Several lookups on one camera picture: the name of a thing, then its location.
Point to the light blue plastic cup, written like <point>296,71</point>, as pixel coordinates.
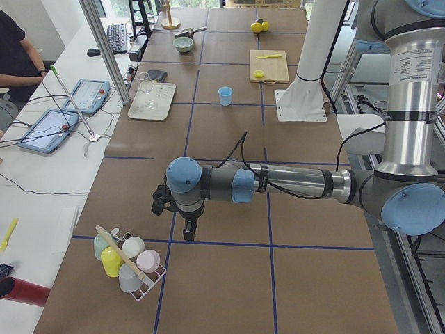
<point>225,95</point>

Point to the white cup in rack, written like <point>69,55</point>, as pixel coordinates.
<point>133,246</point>

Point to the metal ice scoop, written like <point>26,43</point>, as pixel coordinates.
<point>189,32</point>

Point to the grey cup in rack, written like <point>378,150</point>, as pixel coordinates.
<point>128,280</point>

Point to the dark grey folded cloth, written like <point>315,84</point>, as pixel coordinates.
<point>157,75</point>

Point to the yellow lemon slice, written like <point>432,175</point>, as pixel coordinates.
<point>258,73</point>

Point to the yellow plastic knife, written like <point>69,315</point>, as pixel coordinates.
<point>268,56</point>

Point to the cream serving tray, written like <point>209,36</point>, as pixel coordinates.
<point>162,94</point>

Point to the wooden cutting board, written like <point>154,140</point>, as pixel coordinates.
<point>275,69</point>

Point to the white wire cup rack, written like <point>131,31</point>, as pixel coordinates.
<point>150,279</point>

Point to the clear wine glass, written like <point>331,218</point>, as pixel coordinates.
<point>146,86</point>

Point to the near blue teach pendant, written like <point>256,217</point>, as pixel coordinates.
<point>49,131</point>

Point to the far blue teach pendant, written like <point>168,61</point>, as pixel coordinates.
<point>90,95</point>

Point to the black keyboard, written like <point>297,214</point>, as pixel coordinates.
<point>117,38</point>

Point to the wooden mug tree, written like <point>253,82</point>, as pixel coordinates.
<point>169,22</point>

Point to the person in black shirt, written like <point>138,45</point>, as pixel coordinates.
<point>22,68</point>

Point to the blue teach pendant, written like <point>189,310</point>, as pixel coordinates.
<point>49,131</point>
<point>90,95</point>

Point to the mint cup in rack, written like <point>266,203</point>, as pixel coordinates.
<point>99,244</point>

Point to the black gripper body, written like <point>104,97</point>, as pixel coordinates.
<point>190,215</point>

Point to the green bowl with ice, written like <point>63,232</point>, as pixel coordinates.
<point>183,44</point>

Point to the black computer mouse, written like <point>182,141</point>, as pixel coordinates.
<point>93,52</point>

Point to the red cylinder bottle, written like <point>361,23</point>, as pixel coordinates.
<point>17,290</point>

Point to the yellow spatula on desk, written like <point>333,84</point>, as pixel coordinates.
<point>6,238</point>

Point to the pink cup in rack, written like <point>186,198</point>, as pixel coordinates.
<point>148,261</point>

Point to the aluminium frame post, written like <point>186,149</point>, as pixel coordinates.
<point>92,16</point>

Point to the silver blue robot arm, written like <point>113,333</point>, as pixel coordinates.
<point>402,191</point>

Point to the yellow cup in rack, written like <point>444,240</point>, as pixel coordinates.
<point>111,262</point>

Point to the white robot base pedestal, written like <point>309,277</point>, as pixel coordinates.
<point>303,101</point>

